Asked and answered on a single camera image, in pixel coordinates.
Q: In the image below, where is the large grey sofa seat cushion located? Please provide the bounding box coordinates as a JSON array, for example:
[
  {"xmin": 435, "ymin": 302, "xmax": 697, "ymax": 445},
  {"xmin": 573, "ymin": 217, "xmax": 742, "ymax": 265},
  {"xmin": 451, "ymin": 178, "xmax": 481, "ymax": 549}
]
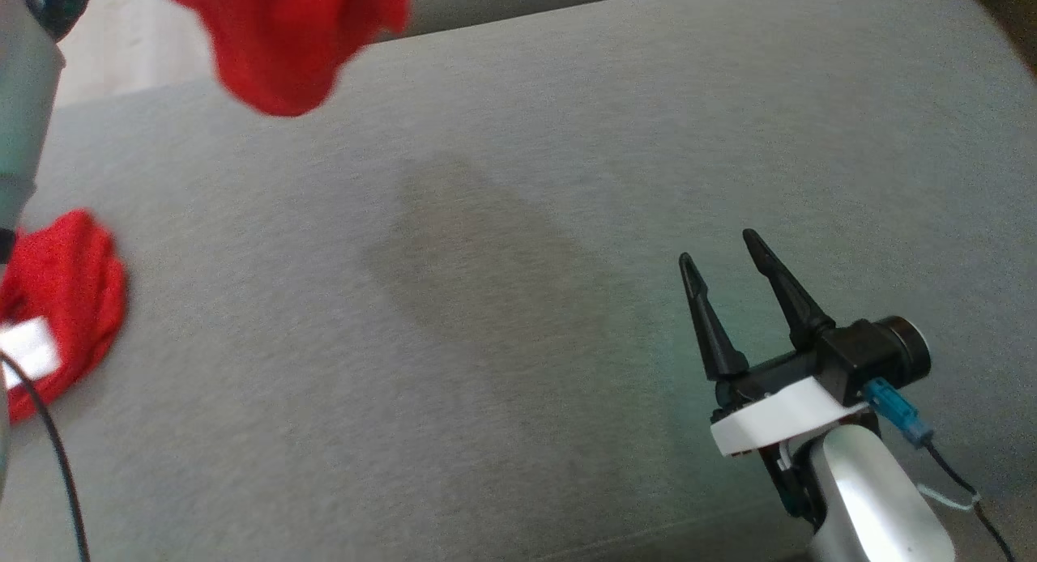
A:
[{"xmin": 0, "ymin": 0, "xmax": 1037, "ymax": 562}]

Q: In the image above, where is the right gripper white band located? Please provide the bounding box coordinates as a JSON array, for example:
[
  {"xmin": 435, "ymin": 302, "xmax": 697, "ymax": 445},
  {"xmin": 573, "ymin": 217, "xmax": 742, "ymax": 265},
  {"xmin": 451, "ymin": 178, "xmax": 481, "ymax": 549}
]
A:
[{"xmin": 679, "ymin": 228, "xmax": 881, "ymax": 524}]

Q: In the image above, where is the red white basketball jersey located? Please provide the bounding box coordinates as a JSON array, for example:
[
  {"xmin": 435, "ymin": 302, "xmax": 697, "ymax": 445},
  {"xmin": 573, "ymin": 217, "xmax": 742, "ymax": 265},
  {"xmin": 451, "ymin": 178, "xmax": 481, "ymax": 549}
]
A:
[{"xmin": 0, "ymin": 210, "xmax": 128, "ymax": 425}]

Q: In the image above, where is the plain red garment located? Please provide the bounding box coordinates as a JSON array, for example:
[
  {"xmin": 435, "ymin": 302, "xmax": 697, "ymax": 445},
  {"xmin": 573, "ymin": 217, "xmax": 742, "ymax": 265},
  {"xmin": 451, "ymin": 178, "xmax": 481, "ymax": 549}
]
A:
[{"xmin": 146, "ymin": 0, "xmax": 414, "ymax": 117}]

